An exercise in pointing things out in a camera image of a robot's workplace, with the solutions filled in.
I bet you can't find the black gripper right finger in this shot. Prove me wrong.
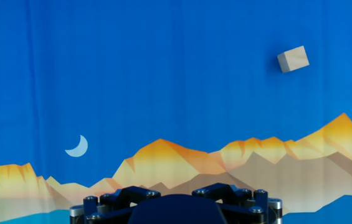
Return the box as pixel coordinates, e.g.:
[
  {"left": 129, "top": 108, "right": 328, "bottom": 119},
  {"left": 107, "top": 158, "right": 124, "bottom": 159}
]
[{"left": 191, "top": 182, "right": 283, "bottom": 224}]

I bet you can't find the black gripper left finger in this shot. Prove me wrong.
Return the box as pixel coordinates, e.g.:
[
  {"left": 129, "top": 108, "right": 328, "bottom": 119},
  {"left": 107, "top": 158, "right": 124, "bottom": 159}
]
[{"left": 69, "top": 185, "right": 161, "bottom": 224}]

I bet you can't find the small wooden block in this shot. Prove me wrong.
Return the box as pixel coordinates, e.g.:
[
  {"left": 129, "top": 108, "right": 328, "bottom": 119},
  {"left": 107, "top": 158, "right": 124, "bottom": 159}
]
[{"left": 277, "top": 45, "right": 310, "bottom": 74}]

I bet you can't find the blue mountain print cloth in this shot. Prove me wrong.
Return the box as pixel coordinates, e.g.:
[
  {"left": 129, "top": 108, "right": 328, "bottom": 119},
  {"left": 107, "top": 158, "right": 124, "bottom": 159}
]
[{"left": 0, "top": 0, "right": 352, "bottom": 224}]

